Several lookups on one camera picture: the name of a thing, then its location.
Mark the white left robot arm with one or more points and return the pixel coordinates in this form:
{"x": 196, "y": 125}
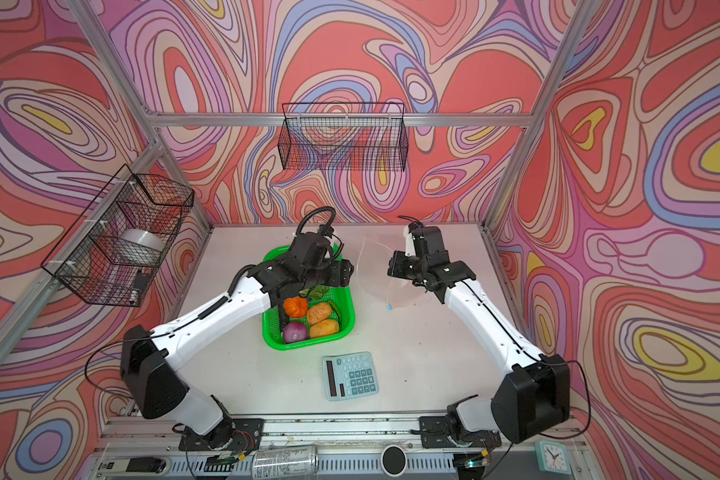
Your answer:
{"x": 151, "y": 360}

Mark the green plastic basket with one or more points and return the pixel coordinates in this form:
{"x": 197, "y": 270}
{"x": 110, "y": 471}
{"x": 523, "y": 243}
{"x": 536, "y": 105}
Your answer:
{"x": 341, "y": 301}

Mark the white roll in basket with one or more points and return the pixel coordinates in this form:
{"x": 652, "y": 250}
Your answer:
{"x": 140, "y": 247}

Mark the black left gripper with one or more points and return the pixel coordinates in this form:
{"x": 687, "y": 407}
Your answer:
{"x": 340, "y": 274}

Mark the purple red onion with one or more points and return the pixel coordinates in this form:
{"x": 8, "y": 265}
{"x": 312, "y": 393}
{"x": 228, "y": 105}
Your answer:
{"x": 295, "y": 332}

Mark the aluminium front rail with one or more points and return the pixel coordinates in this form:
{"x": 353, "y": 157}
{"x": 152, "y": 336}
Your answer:
{"x": 349, "y": 446}

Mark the black wire basket left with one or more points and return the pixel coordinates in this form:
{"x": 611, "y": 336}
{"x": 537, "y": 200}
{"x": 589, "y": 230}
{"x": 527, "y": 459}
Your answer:
{"x": 86, "y": 262}

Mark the clear zip top bag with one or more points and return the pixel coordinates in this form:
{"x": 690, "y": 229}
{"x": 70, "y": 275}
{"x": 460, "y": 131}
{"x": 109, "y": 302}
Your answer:
{"x": 371, "y": 273}

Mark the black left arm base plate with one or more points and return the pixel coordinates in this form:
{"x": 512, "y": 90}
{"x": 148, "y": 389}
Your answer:
{"x": 238, "y": 435}

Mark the orange bell pepper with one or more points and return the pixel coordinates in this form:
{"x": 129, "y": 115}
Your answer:
{"x": 295, "y": 307}

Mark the green lettuce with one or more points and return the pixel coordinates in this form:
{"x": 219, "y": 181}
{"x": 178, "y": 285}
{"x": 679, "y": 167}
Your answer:
{"x": 315, "y": 293}

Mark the aluminium frame post right rear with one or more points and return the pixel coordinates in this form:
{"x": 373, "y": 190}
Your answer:
{"x": 572, "y": 37}

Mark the black wire basket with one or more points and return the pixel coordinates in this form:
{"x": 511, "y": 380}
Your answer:
{"x": 344, "y": 136}
{"x": 86, "y": 262}

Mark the small teal clock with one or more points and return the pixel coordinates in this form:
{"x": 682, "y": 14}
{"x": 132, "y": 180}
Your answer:
{"x": 552, "y": 457}

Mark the black wire basket rear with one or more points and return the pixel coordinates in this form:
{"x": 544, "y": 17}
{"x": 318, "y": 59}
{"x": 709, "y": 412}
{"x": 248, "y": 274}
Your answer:
{"x": 344, "y": 136}

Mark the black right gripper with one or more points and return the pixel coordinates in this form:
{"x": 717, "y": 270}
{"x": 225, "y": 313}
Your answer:
{"x": 396, "y": 265}

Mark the black round speaker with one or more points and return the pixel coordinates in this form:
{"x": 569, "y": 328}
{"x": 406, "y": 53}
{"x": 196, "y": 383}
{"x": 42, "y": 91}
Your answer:
{"x": 393, "y": 461}

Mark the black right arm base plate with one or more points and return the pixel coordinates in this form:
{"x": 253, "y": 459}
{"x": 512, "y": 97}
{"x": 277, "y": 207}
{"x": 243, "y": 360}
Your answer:
{"x": 445, "y": 431}

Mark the teal calculator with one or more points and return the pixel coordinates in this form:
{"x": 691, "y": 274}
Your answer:
{"x": 349, "y": 376}

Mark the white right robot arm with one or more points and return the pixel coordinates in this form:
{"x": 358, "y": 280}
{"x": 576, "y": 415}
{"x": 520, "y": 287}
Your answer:
{"x": 534, "y": 393}

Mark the silver drink can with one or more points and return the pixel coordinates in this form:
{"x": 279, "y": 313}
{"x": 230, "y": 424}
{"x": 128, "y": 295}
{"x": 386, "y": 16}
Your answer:
{"x": 285, "y": 463}

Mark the black device on rail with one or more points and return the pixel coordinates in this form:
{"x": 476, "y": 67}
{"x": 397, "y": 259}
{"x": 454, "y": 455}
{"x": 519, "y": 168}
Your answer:
{"x": 133, "y": 466}

